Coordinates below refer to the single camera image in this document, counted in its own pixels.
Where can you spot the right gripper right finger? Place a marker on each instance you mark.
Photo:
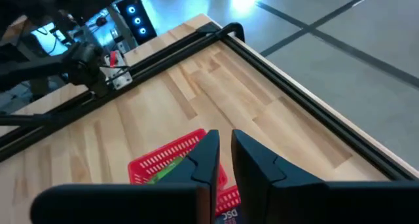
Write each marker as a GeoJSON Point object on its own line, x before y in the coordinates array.
{"type": "Point", "coordinates": [262, 191]}

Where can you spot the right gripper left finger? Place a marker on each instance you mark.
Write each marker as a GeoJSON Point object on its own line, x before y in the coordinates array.
{"type": "Point", "coordinates": [196, 201]}

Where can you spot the dark navy toiletry tube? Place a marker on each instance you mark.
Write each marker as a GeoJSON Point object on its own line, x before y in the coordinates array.
{"type": "Point", "coordinates": [229, 218]}

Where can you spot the green plastic bottle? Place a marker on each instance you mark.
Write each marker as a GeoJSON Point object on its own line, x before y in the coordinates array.
{"type": "Point", "coordinates": [165, 173]}

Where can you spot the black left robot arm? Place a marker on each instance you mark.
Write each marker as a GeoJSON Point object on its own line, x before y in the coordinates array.
{"type": "Point", "coordinates": [82, 65]}

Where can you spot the red plastic basket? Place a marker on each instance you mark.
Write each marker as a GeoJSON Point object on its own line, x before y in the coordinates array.
{"type": "Point", "coordinates": [154, 165]}

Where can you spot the small red clip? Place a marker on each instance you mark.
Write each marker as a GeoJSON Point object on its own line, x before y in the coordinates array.
{"type": "Point", "coordinates": [113, 58]}

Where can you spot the computer tower with blue fans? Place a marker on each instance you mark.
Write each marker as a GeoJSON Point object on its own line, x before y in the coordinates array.
{"type": "Point", "coordinates": [137, 21]}

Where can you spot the black aluminium frame rail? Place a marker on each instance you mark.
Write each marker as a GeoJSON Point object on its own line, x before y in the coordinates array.
{"type": "Point", "coordinates": [157, 58]}
{"type": "Point", "coordinates": [311, 104]}

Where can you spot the black frame corner bracket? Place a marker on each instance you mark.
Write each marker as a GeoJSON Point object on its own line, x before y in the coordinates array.
{"type": "Point", "coordinates": [234, 29]}

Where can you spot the black frame post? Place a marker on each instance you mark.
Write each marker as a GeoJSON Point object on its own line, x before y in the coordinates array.
{"type": "Point", "coordinates": [29, 120]}

